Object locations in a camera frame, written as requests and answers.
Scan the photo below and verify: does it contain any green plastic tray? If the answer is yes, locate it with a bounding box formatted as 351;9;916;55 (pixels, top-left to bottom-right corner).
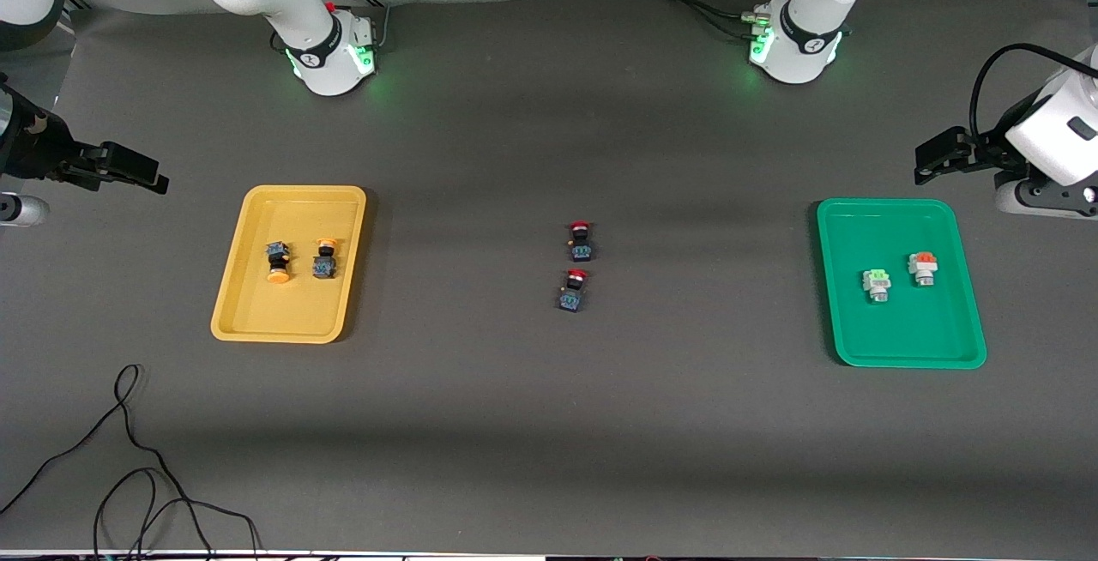
816;198;987;370

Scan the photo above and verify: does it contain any yellow plastic tray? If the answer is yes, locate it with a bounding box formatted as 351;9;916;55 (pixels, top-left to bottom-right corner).
210;185;367;345

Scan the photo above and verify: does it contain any thin black loose cable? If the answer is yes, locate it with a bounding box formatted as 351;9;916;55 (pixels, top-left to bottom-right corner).
93;467;260;561
0;364;215;561

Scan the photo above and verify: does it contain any black left base cable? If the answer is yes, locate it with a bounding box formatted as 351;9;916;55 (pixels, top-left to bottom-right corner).
648;0;760;23
686;0;764;37

